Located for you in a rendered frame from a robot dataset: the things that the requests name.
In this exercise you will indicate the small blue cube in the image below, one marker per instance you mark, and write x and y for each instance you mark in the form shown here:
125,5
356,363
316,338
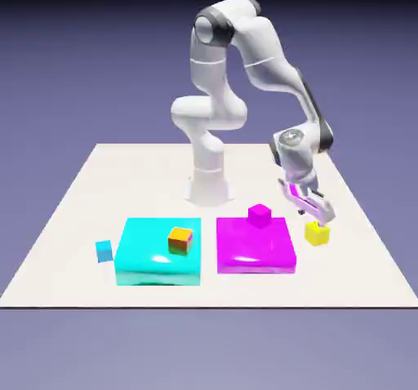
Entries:
104,251

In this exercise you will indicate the small yellow cube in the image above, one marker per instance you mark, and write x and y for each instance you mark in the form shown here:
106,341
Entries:
316,235

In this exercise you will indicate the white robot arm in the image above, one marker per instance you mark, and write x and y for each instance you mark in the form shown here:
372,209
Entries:
209,80

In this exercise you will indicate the large magenta box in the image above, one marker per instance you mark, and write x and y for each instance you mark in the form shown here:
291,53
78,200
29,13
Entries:
254,246

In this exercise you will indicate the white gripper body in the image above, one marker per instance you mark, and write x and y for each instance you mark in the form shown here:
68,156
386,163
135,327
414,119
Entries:
307,204

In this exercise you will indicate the small magenta cube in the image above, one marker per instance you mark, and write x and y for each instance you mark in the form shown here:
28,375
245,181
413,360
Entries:
259,215

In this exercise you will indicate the large cyan box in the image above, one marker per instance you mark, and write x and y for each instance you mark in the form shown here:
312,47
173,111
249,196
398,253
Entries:
156,253

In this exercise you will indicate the small orange cube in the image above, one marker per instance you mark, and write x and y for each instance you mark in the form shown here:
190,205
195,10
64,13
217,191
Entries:
179,240

